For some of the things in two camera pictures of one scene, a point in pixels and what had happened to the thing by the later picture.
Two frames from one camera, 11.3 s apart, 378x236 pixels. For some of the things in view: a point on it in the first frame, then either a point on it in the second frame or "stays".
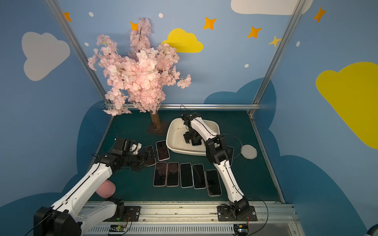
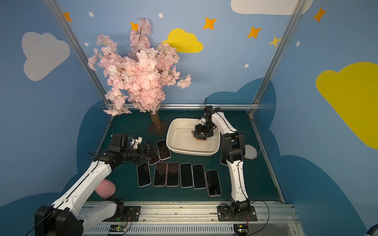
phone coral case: x=173 y=174 stays
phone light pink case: x=213 y=182 stays
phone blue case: x=196 y=141 to x=143 y=175
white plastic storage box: x=176 y=141 stays
